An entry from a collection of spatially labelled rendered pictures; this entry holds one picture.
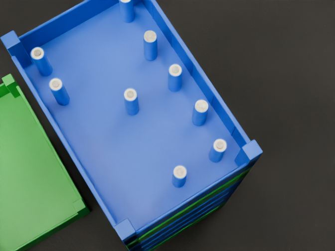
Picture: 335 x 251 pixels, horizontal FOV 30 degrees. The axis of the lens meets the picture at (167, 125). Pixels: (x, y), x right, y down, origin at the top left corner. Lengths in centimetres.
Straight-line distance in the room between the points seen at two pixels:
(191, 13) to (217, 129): 54
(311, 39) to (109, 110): 62
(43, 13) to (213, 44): 37
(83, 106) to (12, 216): 45
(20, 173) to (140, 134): 47
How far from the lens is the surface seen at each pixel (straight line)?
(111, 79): 86
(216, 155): 79
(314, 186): 127
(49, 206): 124
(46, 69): 85
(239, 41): 133
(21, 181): 126
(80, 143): 84
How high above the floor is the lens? 122
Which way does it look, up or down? 75 degrees down
